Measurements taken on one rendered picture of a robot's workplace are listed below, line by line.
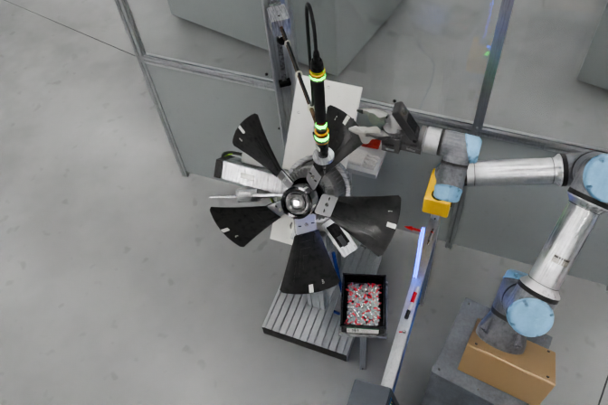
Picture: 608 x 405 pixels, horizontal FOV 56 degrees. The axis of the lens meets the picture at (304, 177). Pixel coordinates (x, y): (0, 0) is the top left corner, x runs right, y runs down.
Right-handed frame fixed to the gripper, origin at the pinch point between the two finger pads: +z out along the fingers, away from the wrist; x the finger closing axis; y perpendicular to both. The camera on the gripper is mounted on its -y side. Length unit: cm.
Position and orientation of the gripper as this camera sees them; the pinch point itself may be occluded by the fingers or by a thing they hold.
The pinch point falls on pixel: (356, 117)
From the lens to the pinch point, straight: 167.2
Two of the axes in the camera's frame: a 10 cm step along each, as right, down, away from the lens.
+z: -9.3, -2.4, 2.7
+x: 3.5, -7.5, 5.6
